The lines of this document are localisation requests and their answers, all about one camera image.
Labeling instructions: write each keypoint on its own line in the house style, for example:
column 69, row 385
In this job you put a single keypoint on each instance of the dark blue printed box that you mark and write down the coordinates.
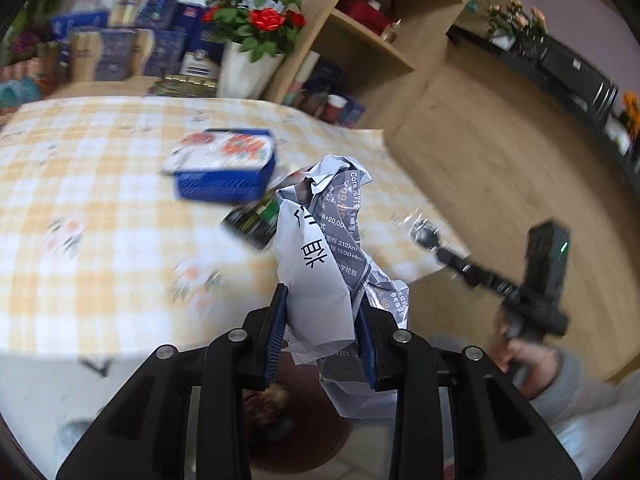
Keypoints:
column 325, row 77

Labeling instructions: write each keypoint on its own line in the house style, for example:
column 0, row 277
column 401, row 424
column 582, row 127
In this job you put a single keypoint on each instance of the brown plastic bin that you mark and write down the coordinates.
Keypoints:
column 300, row 440

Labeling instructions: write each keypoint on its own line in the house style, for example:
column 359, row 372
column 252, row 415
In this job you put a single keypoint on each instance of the small blue shelf box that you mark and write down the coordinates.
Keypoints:
column 355, row 112

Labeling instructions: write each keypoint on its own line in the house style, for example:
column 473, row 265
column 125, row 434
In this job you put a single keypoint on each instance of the black tv cabinet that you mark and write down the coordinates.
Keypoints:
column 575, row 75

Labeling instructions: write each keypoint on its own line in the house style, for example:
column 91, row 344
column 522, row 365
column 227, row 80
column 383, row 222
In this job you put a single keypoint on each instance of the red rose plant white pot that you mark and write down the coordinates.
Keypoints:
column 245, row 75

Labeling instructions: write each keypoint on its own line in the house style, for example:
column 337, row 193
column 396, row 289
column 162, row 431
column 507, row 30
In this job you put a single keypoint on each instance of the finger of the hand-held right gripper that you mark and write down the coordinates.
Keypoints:
column 460, row 265

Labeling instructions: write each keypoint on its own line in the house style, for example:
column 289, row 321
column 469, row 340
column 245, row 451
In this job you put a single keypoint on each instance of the small black box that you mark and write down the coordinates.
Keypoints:
column 247, row 225

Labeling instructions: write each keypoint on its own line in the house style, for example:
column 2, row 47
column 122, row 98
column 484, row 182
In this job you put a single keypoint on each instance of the beige furry slipper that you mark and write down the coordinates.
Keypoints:
column 267, row 405

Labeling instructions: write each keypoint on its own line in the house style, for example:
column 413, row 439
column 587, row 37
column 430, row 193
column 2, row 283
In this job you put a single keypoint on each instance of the person's right forearm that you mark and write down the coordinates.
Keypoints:
column 585, row 400

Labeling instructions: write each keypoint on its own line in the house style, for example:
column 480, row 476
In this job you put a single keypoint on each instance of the red cup white rim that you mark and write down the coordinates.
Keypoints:
column 334, row 109

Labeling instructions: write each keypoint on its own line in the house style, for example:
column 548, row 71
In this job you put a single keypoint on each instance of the orange flowers pot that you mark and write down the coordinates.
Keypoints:
column 631, row 115

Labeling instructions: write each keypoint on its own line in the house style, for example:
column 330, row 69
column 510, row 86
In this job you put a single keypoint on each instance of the grey printed paper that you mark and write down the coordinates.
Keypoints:
column 310, row 270

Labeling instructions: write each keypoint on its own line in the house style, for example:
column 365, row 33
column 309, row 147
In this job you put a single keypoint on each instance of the stack of pastel paper cups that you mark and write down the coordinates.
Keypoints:
column 302, row 80

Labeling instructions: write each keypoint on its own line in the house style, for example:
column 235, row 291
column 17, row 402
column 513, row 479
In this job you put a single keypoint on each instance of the red basket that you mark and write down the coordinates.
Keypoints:
column 367, row 10

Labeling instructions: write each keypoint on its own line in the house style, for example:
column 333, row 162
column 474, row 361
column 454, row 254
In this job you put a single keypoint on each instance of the flat blue box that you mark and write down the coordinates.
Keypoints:
column 80, row 25

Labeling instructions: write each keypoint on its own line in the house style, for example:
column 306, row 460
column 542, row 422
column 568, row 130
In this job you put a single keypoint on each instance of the person's right hand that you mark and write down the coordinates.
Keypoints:
column 535, row 365

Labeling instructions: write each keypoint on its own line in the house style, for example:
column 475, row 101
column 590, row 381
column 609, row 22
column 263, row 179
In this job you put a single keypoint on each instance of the dark blue coffee box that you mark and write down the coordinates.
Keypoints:
column 220, row 180

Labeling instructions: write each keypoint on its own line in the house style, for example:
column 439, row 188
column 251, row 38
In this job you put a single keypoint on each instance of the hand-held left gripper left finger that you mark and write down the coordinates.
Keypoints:
column 276, row 330

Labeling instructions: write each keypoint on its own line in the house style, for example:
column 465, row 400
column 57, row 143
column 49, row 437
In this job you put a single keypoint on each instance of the blue box white label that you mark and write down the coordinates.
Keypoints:
column 200, row 65

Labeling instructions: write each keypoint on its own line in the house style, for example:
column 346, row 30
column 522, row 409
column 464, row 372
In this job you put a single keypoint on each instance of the pink flowers white pot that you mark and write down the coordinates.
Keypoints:
column 515, row 20

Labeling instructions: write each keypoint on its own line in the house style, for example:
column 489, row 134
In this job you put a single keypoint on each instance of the clear glass bottle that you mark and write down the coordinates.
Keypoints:
column 392, row 31

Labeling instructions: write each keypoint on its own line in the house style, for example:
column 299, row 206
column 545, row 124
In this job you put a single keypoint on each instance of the ornate gold green tray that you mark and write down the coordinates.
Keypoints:
column 182, row 86

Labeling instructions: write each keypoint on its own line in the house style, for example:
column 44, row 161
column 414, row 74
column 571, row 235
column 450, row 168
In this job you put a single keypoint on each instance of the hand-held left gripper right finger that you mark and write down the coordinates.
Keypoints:
column 364, row 345

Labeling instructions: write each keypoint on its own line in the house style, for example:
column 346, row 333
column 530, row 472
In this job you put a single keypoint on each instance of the wooden shelf unit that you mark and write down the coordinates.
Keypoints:
column 370, row 42

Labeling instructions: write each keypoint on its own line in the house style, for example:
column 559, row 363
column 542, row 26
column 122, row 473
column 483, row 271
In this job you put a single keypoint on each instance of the yellow checked floral tablecloth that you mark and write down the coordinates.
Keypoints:
column 100, row 185

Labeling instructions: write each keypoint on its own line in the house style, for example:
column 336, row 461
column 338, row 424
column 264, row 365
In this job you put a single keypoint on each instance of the green wrapper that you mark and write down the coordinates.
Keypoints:
column 269, row 209

